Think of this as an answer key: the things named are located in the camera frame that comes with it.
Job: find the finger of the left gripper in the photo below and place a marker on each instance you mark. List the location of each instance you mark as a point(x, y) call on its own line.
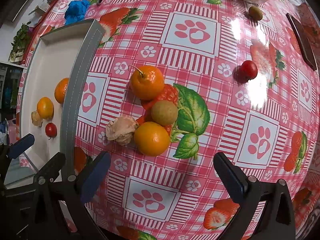
point(21, 146)

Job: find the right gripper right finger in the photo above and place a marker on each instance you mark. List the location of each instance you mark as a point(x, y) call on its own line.
point(232, 177)

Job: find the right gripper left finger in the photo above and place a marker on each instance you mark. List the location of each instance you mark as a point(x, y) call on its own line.
point(92, 176)

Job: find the yellow orange tomato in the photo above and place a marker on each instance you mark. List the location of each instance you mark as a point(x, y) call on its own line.
point(45, 108)

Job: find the smooth yellow orange fruit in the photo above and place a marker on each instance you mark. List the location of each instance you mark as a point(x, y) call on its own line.
point(151, 139)

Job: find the brown kiwi in cluster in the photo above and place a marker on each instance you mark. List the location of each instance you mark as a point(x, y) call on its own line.
point(164, 112)

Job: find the white square tray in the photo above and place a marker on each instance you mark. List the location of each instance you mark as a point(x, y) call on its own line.
point(58, 71)

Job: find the stemmed orange tangerine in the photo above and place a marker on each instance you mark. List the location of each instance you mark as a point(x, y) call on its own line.
point(146, 82)

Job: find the green potted plant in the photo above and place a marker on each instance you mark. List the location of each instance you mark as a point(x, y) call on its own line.
point(20, 42)

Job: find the red cherry tomato on table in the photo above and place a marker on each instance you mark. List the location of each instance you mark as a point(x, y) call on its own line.
point(248, 70)

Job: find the blue rubber glove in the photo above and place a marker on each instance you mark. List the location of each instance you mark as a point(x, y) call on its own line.
point(76, 11)

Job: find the brown kiwi on table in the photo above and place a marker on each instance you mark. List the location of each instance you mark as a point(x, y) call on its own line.
point(255, 13)

